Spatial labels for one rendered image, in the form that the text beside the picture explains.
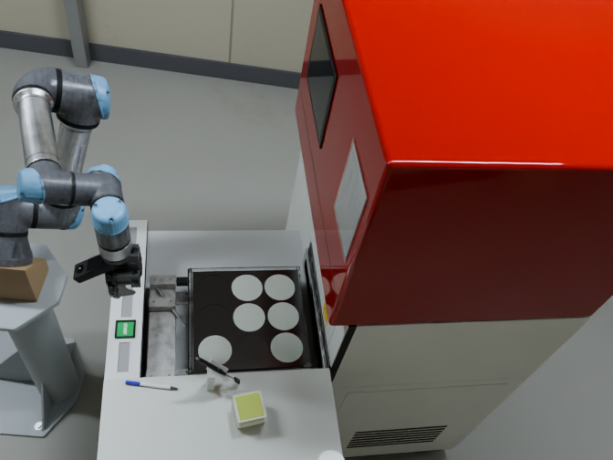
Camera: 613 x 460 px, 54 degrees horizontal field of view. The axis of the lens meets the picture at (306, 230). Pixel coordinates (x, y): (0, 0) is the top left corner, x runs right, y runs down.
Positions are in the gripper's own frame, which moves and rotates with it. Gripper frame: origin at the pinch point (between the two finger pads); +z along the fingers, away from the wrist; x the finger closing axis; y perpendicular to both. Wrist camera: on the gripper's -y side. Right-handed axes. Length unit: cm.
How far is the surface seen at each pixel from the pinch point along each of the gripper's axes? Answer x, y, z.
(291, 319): 5, 50, 26
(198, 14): 237, 24, 72
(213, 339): -1.4, 26.0, 25.6
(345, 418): -16, 71, 60
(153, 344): -1.1, 8.3, 27.6
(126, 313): 5.4, 0.7, 20.0
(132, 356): -8.5, 3.2, 19.6
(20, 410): 15, -50, 114
